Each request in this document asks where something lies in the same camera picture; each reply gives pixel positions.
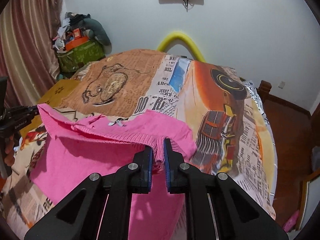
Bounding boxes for pink knit cardigan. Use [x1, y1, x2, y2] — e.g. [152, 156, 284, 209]
[30, 104, 196, 239]

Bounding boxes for striped red beige curtain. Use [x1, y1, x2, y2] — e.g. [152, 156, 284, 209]
[1, 0, 62, 107]

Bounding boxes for green fabric storage box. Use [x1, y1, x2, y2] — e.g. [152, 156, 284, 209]
[56, 40, 105, 73]

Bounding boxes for printed newspaper pattern bedspread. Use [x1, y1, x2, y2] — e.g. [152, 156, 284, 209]
[1, 49, 276, 239]

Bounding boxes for orange box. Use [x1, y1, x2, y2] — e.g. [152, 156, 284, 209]
[65, 36, 89, 51]

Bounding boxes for yellow foam arch tube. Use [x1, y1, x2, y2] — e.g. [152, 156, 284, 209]
[156, 31, 206, 63]

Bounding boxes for wooden bed post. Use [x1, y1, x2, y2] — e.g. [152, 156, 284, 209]
[257, 80, 272, 103]

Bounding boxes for wall power socket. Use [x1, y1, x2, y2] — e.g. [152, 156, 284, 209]
[278, 81, 285, 89]

